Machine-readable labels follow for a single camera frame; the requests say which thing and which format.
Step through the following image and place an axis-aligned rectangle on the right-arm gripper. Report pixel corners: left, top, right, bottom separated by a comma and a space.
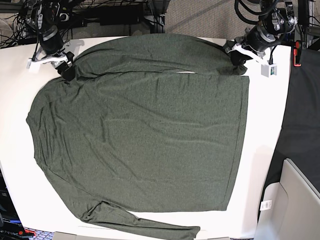
31, 39, 83, 81

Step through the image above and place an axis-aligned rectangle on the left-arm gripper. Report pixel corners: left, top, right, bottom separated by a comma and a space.
222, 26, 275, 66

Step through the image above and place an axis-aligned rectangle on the green long-sleeve shirt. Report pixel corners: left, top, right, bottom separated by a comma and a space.
26, 34, 250, 240

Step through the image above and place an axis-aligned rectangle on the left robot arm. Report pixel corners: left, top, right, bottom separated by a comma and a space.
223, 0, 298, 66

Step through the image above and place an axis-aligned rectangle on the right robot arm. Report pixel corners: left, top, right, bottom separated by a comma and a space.
26, 0, 76, 82

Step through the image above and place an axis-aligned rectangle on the red clamp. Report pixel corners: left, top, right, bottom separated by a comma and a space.
293, 40, 303, 67

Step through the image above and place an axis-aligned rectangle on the beige plastic bin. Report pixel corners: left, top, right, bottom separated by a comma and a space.
254, 158, 320, 240

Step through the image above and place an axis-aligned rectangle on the black box with text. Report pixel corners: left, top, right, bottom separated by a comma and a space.
0, 173, 22, 240

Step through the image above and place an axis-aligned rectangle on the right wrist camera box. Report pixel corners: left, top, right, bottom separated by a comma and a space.
26, 58, 41, 74

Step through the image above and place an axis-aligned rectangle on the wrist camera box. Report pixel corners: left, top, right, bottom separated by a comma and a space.
26, 58, 41, 74
261, 63, 278, 78

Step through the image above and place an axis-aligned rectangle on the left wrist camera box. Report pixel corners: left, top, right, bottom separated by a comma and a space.
261, 63, 278, 78

